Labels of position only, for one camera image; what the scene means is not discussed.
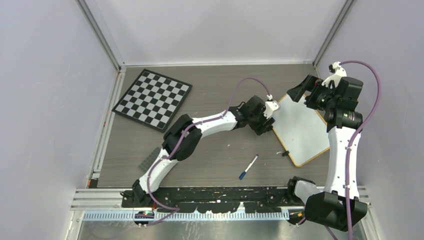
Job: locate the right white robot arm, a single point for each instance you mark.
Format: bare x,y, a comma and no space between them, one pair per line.
338,205

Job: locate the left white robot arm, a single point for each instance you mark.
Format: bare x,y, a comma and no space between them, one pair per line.
182,138

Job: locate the white slotted cable duct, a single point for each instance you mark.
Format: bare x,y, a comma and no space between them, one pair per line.
148,215

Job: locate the aluminium frame rail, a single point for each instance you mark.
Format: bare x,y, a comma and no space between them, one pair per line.
91,197

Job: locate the grey studded baseplate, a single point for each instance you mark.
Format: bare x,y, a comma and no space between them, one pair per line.
150,159

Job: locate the yellow framed whiteboard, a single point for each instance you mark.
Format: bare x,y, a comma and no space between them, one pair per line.
302,131

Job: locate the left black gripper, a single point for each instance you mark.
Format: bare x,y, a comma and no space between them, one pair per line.
265,123

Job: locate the black white chessboard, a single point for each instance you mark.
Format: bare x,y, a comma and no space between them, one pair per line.
153,100

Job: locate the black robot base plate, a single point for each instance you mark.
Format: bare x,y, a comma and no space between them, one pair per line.
216,200

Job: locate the blue capped whiteboard marker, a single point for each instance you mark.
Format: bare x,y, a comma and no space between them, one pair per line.
242,175

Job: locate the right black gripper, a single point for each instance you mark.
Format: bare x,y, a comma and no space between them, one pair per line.
310,83

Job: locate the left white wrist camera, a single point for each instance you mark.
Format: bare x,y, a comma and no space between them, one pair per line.
270,106

